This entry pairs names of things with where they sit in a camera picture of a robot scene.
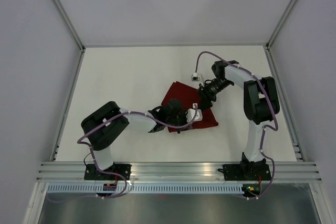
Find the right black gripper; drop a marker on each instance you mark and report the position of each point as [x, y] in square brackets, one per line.
[203, 91]

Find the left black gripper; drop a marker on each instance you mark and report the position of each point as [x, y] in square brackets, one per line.
[185, 119]

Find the dark red cloth napkin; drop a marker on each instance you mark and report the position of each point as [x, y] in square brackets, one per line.
[187, 96]

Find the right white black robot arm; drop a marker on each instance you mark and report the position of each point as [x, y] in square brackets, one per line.
[260, 104]

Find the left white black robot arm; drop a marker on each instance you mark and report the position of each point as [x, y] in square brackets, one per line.
[102, 127]

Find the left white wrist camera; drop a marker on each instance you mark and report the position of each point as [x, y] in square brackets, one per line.
[193, 114]

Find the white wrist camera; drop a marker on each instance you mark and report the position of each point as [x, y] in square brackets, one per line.
[193, 114]
[197, 77]

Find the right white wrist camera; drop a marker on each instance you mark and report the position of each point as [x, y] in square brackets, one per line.
[197, 77]

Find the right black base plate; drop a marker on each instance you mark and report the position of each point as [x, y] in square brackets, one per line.
[235, 172]

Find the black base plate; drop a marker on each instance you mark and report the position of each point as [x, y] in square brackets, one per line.
[235, 172]
[113, 173]

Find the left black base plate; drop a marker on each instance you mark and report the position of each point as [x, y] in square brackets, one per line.
[113, 173]

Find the aluminium front rail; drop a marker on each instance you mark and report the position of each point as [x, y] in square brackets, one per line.
[144, 172]

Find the white slotted cable duct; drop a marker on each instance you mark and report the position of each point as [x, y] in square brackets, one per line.
[148, 188]

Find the right aluminium frame post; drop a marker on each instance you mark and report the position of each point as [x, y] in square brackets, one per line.
[279, 26]

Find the aluminium frame post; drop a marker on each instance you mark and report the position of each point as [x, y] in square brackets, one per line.
[279, 26]
[66, 20]

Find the left aluminium frame post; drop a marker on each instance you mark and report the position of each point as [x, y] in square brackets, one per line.
[66, 20]

